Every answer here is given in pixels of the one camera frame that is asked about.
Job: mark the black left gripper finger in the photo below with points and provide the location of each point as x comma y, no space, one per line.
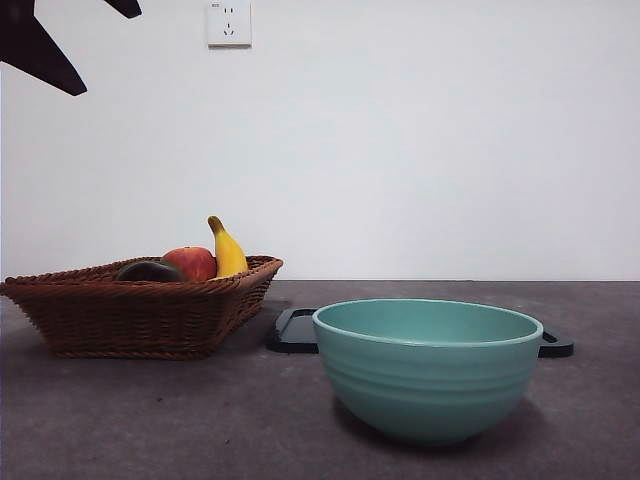
35,50
127,7

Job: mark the teal ribbed bowl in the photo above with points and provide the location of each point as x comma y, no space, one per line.
425,390

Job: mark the red apple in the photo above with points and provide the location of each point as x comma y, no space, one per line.
192,262

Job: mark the yellow banana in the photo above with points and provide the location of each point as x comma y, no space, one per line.
227,255

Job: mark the green avocado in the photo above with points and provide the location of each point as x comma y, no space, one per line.
181,275

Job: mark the brown wicker basket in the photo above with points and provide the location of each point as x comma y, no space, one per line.
125,320

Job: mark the black rectangular tray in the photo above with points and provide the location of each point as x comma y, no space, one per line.
292,335

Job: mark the white wall socket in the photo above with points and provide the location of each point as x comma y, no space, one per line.
229,25

